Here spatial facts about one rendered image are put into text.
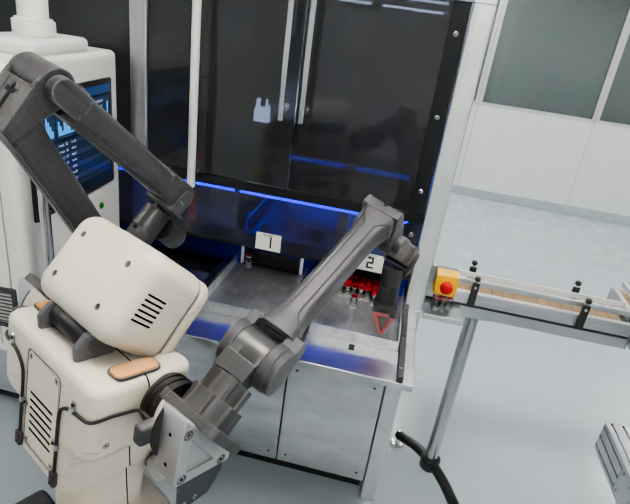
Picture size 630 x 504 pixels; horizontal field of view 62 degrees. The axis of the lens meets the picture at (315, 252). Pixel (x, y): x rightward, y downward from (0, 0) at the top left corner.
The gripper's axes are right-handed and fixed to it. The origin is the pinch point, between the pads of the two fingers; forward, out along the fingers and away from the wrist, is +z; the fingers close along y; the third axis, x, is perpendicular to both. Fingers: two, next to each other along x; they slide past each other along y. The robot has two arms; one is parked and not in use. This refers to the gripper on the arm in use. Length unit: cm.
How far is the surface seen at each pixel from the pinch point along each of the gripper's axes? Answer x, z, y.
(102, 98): 89, -51, 2
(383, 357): -2.2, 5.6, -4.6
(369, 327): 3.3, 3.6, 8.8
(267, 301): 36.2, 3.1, 10.7
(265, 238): 42.3, -13.5, 22.5
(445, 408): -30, 47, 46
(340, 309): 13.5, 2.7, 15.5
